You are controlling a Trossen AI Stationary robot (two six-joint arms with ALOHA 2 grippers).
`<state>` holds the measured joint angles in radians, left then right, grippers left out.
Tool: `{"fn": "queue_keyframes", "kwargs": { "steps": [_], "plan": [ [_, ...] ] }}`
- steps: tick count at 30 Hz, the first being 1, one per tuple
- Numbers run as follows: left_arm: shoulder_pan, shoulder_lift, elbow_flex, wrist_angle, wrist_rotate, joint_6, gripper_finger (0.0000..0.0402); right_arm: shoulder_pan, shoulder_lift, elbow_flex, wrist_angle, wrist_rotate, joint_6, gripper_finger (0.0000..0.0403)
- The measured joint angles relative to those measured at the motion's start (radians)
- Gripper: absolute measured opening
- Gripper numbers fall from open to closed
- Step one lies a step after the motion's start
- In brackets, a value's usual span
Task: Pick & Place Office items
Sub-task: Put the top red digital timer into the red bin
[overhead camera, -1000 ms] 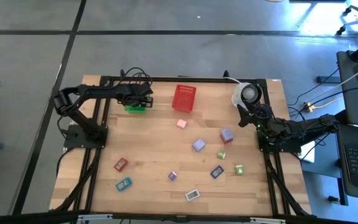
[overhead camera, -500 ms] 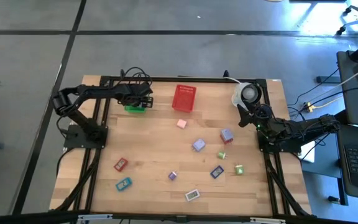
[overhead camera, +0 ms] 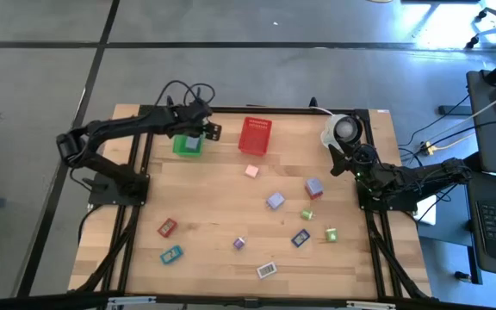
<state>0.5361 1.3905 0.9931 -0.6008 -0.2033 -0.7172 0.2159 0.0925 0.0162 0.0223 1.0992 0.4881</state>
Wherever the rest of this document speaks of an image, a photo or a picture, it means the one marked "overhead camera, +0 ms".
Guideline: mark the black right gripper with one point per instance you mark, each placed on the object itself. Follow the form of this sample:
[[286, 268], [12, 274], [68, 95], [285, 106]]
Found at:
[[364, 157]]

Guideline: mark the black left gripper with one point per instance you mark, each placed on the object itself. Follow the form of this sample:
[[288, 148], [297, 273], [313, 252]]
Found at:
[[190, 115]]

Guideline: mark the lavender charger block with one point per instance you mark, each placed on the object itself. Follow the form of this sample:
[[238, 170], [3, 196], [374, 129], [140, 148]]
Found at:
[[276, 200], [192, 143], [313, 186]]

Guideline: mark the pink charger cube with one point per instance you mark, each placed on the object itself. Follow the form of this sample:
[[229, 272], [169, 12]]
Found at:
[[252, 171]]

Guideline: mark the navy blue digital thermometer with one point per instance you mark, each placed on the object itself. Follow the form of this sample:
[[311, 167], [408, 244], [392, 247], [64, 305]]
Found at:
[[300, 237]]

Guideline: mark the teal digital thermometer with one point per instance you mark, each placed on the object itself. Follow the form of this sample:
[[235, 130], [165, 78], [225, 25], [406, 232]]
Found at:
[[171, 254]]

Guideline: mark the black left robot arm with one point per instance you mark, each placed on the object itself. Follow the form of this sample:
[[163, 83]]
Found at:
[[114, 129]]

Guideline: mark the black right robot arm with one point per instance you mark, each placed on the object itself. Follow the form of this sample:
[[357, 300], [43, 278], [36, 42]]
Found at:
[[424, 174]]

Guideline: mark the white office chair base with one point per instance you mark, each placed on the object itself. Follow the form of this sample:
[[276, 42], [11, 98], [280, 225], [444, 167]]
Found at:
[[495, 29]]

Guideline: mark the green plastic basket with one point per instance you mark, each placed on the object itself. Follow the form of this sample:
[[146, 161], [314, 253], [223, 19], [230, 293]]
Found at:
[[181, 148]]

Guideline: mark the red plastic basket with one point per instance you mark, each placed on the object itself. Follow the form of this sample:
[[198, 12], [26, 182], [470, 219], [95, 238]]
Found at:
[[254, 135]]

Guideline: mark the black table clamp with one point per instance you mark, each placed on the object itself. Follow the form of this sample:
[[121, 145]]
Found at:
[[169, 101], [313, 102]]

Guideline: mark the white paper sheet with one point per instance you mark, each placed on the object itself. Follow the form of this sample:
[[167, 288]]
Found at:
[[426, 213]]

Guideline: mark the purple white charger cube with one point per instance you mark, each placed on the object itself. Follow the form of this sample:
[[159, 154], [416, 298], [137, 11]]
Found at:
[[239, 243]]

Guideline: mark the white digital thermometer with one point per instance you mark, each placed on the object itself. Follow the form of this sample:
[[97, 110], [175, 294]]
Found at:
[[266, 270]]

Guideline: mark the black desk stand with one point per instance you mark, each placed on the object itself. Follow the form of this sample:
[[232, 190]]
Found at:
[[474, 262]]

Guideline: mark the black aluminium table frame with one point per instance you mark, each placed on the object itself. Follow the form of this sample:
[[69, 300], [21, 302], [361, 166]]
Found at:
[[282, 110]]

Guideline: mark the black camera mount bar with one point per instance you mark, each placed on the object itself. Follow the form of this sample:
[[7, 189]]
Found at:
[[58, 301]]

